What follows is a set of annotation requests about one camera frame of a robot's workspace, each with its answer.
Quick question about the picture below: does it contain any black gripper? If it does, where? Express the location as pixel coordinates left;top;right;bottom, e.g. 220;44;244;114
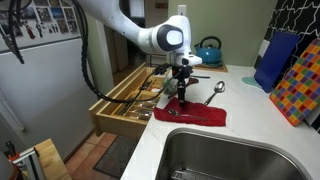
172;65;193;107

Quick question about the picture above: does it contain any silver tea spoon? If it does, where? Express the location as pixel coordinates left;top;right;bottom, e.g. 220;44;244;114
167;108;207;121

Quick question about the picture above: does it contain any red towel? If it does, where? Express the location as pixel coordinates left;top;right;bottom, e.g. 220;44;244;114
154;98;227;126

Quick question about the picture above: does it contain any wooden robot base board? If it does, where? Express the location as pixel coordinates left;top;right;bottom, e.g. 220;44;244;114
35;139;72;180

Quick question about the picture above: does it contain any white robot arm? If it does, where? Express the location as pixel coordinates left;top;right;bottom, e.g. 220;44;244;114
72;0;202;104

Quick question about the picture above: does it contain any large silver spoon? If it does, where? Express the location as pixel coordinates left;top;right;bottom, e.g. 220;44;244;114
204;81;225;105

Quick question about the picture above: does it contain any open wooden drawer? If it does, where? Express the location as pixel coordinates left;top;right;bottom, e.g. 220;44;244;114
89;65;169;139

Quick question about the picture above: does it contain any bamboo cutlery organizer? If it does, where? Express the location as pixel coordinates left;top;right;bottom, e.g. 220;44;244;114
113;68;171;121

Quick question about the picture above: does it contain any wooden trivet board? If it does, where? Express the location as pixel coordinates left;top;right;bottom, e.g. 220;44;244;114
194;64;228;72

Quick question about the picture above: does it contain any teal kettle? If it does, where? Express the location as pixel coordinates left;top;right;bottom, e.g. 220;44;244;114
194;36;222;64

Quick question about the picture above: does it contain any stainless steel sink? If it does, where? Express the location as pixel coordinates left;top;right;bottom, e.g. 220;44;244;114
155;128;312;180

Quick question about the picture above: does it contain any dark floor mat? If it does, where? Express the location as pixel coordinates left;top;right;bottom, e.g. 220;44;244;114
94;136;138;179

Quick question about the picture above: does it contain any blue cutting board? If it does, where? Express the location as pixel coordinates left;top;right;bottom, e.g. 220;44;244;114
254;32;300;93

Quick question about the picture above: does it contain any colorful checkered trivet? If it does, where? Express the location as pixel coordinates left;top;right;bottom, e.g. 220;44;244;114
269;39;320;126

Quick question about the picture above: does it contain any white refrigerator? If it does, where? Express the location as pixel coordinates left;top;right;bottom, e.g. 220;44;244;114
0;0;96;158

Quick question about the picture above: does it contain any black cable bundle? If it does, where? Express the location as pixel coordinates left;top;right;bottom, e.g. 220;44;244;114
70;0;183;104

